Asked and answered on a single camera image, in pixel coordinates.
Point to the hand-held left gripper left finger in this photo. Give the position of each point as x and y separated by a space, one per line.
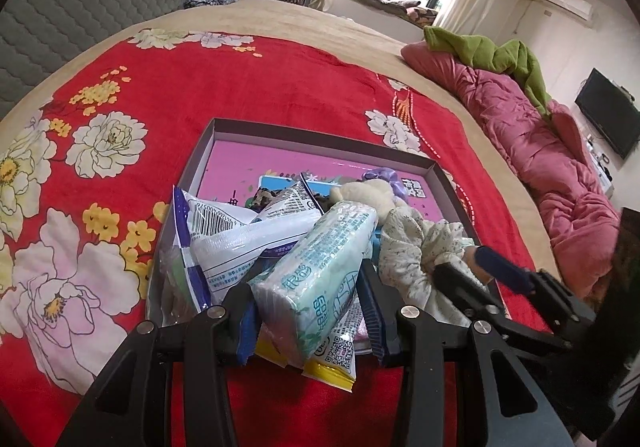
245 337

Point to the windowsill cushion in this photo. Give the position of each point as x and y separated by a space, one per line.
390 2

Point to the pink quilt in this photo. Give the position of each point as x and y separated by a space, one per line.
525 137

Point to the green blanket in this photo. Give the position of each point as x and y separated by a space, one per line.
480 47

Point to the beige bed sheet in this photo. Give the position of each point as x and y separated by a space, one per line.
300 27

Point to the blue and white packet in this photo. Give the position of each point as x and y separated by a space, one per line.
225 247

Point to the black television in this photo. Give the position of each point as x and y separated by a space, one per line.
607 112

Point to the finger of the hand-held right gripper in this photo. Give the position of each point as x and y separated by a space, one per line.
465 297
505 269

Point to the shallow grey cardboard box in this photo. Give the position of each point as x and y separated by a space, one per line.
320 137

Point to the red floral blanket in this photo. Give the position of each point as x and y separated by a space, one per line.
300 87

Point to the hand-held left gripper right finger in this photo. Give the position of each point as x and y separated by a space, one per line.
372 317

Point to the white air conditioner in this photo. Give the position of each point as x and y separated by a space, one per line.
567 2

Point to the grey quilted headboard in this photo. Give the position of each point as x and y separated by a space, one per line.
100 2

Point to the pink printed book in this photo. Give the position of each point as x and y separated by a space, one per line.
240 167

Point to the yellow and white packet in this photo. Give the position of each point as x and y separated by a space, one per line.
330 367

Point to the mint green bagged makeup sponge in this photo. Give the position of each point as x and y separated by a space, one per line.
175 277

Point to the small green pocket tissue pack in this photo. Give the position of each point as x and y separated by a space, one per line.
315 277

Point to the white floral scrunchie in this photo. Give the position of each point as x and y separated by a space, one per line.
415 257

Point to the leopard print scrunchie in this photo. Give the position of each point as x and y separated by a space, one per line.
260 199

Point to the beige plush toy purple ribbon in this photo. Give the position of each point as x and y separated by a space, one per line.
365 197

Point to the peach makeup sponge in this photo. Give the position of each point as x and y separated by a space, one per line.
472 263

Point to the white television cabinet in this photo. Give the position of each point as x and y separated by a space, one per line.
600 167

